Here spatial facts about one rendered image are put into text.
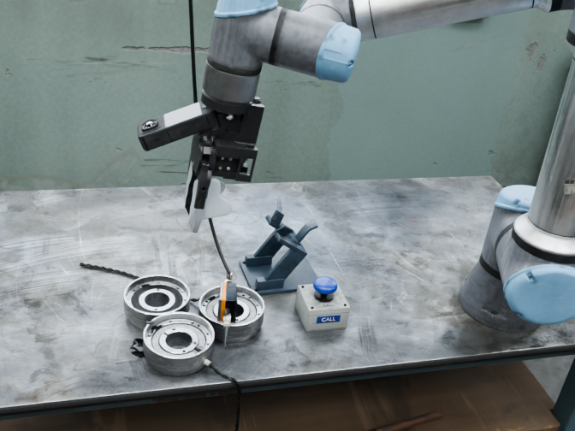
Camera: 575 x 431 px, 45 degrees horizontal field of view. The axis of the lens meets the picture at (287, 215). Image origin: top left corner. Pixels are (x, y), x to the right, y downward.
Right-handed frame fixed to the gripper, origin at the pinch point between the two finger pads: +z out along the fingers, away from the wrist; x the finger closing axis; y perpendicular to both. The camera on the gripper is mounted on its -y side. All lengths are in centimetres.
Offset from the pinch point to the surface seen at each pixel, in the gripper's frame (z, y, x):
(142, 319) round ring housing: 16.0, -5.2, -5.1
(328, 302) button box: 10.4, 23.9, -6.3
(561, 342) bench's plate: 10, 63, -16
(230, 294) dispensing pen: 10.0, 7.4, -5.9
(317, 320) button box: 12.6, 22.1, -8.2
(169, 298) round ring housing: 15.3, -0.6, -0.6
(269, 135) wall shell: 53, 61, 157
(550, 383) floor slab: 81, 139, 47
